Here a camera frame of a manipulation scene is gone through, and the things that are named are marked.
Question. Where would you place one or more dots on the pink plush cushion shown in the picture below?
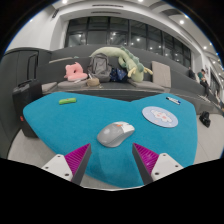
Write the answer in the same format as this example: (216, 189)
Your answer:
(75, 72)

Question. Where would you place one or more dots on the tan woven hat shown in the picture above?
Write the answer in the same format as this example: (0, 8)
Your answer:
(93, 82)

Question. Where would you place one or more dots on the grey upright square cushion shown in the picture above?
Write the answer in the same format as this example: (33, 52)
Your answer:
(161, 74)

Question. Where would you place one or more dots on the white marker with blue cap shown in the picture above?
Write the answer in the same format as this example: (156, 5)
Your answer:
(173, 100)

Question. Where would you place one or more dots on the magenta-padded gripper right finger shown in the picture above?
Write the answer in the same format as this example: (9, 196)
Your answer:
(146, 158)

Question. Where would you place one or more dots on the black suitcase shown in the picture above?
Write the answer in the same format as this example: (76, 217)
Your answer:
(26, 100)

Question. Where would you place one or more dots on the grey backpack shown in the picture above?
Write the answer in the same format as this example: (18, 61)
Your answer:
(99, 66)

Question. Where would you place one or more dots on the green dragon plush toy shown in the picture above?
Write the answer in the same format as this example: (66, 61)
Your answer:
(128, 61)

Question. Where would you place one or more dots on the dark blue patterned bag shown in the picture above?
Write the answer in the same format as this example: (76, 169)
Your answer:
(118, 75)

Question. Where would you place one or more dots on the dark glass window wall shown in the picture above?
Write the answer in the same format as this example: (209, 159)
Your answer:
(120, 33)

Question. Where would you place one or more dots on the round light blue mouse pad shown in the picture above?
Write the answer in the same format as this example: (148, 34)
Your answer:
(160, 116)

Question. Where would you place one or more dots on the grey flat seat cushion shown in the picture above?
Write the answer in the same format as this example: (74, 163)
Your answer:
(48, 87)
(146, 85)
(68, 84)

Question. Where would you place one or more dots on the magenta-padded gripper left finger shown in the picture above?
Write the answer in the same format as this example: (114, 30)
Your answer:
(77, 159)

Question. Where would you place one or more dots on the grey and white computer mouse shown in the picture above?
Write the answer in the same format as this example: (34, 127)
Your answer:
(115, 135)

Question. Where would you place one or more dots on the person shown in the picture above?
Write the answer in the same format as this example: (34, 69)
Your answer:
(203, 81)
(191, 73)

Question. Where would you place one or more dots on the small green eraser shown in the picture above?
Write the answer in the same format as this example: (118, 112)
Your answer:
(67, 101)

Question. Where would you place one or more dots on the black bag on floor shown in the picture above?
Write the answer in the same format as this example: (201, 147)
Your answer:
(205, 119)

